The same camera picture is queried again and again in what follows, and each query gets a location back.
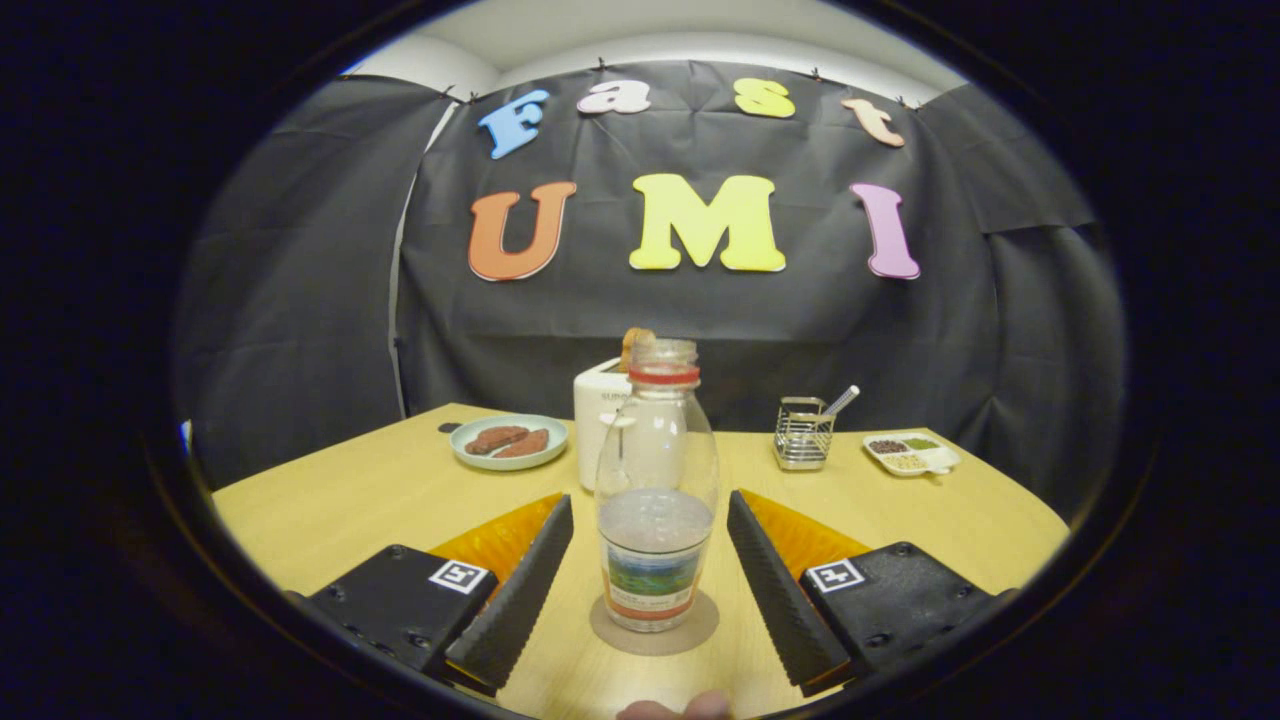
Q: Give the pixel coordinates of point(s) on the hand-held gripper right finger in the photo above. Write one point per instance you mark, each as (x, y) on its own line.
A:
(780, 600)

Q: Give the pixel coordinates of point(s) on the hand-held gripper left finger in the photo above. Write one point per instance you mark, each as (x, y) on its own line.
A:
(515, 610)

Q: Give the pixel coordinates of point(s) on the round brown coaster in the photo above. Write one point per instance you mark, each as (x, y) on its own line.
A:
(700, 630)

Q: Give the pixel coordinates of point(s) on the clear plastic juice bottle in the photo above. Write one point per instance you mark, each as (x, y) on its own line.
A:
(655, 560)

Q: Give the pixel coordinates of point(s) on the wooden table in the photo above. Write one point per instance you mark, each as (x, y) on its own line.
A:
(900, 520)

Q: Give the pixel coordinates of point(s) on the pale green plate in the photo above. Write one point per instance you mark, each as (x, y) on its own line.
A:
(470, 458)

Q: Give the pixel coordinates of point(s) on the brown sausage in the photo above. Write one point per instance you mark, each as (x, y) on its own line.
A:
(492, 438)
(528, 445)

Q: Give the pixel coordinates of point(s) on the white toaster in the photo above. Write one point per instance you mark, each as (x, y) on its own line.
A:
(592, 420)

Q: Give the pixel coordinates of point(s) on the white divided snack tray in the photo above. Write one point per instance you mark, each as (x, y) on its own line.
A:
(945, 460)

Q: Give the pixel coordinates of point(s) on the toast slice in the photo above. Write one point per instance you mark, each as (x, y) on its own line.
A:
(634, 345)

